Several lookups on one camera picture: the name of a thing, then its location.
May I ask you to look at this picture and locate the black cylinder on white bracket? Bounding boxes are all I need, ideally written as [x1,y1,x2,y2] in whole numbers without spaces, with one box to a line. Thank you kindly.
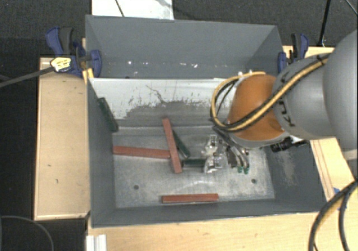
[270,136,310,153]

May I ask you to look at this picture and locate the red-brown flat block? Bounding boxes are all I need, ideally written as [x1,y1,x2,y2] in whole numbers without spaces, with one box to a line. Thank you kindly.
[161,193,220,204]
[112,145,172,159]
[162,117,183,174]

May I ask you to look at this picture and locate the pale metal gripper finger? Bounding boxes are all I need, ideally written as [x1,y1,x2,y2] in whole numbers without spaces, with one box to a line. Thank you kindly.
[203,155,225,174]
[205,135,222,157]

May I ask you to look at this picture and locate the dark green block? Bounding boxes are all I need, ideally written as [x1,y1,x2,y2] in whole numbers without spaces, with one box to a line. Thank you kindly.
[96,97,119,133]
[171,130,192,159]
[181,158,207,169]

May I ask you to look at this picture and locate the grey metal bin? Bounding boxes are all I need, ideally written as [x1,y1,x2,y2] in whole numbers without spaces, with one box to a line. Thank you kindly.
[84,14,327,228]

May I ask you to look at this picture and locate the pale wood board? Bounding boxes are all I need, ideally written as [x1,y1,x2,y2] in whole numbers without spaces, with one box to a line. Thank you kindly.
[33,56,92,221]

